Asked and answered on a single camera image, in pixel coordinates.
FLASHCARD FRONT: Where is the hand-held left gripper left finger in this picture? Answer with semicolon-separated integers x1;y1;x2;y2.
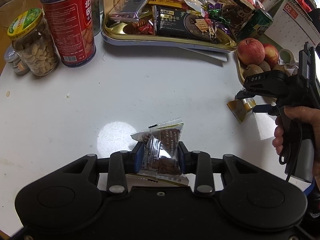
61;141;145;194

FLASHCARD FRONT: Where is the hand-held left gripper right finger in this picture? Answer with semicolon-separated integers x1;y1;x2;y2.
178;141;262;197

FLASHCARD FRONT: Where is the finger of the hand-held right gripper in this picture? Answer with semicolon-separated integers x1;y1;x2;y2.
252;104;280;117
235;87;275;100

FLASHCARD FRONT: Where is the yellow and silver snack packet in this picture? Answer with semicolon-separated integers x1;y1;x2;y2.
226;97;257;124

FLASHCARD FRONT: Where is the clear dried fruit packet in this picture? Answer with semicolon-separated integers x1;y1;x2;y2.
130;117;190;187

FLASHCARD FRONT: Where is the gold tray with snacks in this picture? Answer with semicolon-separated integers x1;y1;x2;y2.
101;0;238;53

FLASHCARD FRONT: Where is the person's right hand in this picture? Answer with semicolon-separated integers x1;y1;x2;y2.
272;106;320;157

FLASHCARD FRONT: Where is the gold fruit tray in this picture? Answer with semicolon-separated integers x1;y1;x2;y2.
235;51;250;85

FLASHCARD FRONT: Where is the red apple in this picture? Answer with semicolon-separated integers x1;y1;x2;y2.
262;43;280;68
237;38;265;66

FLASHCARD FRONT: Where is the white desk calendar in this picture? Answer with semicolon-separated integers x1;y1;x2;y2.
262;0;320;55

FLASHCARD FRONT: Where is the green drink can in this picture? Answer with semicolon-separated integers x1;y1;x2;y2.
236;7;274;40

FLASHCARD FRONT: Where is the pile of purple foil candies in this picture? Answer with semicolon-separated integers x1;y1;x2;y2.
201;2;232;34

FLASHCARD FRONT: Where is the brown printed jar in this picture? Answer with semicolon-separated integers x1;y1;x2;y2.
221;0;255;34

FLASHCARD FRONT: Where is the black cracker box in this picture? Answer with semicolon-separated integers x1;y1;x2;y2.
152;5;218;42

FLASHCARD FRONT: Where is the clear plastic pouch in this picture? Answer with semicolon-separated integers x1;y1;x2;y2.
181;0;210;12

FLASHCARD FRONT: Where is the red wrapped candy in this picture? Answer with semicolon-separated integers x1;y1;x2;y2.
132;19;154;35

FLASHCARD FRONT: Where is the yellow snack bar packet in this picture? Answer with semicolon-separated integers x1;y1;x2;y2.
147;0;187;9

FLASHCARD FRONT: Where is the silver foil packet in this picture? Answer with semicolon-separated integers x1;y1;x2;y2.
108;0;153;23

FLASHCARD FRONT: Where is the glass peanut jar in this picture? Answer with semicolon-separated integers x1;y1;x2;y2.
7;8;60;77

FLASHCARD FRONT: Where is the red biscuit canister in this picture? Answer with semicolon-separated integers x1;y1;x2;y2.
39;0;97;68

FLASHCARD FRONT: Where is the small grey jar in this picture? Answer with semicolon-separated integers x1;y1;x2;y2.
4;44;30;76

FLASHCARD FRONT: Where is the black cord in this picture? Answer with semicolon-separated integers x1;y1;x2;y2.
277;125;304;180

